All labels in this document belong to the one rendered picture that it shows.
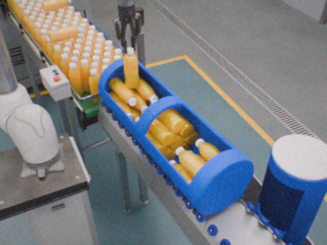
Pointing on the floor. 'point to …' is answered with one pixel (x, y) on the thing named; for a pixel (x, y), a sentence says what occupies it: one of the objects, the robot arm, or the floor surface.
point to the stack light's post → (141, 49)
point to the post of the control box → (64, 117)
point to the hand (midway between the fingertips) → (128, 44)
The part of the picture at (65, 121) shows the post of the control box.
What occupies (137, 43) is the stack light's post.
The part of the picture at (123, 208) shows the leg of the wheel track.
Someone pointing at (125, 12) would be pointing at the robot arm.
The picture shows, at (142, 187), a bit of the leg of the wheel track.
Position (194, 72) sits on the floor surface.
